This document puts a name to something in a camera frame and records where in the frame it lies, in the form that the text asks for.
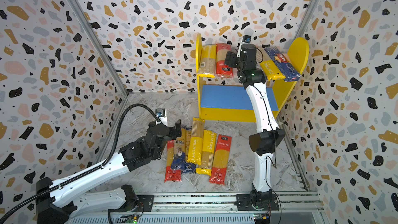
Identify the red spaghetti bag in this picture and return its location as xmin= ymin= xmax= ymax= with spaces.
xmin=216 ymin=43 xmax=233 ymax=78
xmin=164 ymin=140 xmax=181 ymax=182
xmin=209 ymin=135 xmax=232 ymax=185

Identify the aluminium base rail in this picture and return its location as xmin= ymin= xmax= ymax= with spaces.
xmin=69 ymin=191 xmax=328 ymax=224

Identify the blue gold spaghetti bag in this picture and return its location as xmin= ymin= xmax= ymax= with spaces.
xmin=182 ymin=128 xmax=197 ymax=174
xmin=171 ymin=126 xmax=186 ymax=171

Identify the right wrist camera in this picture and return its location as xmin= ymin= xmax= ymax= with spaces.
xmin=237 ymin=35 xmax=251 ymax=57

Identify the yellow label spaghetti bag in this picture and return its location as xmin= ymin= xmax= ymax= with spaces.
xmin=198 ymin=45 xmax=217 ymax=78

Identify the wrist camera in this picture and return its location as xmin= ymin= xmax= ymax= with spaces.
xmin=237 ymin=35 xmax=251 ymax=57
xmin=155 ymin=108 xmax=168 ymax=126

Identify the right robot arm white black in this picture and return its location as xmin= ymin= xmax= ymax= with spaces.
xmin=225 ymin=43 xmax=285 ymax=209

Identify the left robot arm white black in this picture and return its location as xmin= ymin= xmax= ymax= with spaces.
xmin=36 ymin=120 xmax=181 ymax=224

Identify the yellow Pastatime spaghetti bag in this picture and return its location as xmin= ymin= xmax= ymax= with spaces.
xmin=256 ymin=48 xmax=286 ymax=81

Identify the blue gold spaghetti bag right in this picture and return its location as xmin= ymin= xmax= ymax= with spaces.
xmin=182 ymin=128 xmax=197 ymax=174

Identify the blue Barilla spaghetti bag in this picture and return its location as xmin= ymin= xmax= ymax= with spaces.
xmin=264 ymin=47 xmax=301 ymax=82

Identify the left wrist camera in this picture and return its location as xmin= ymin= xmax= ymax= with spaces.
xmin=155 ymin=108 xmax=168 ymax=126

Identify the blue gold spaghetti bag left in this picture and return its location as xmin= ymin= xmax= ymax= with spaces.
xmin=171 ymin=126 xmax=186 ymax=171

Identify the black corrugated cable conduit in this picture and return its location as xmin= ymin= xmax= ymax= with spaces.
xmin=0 ymin=103 xmax=159 ymax=222

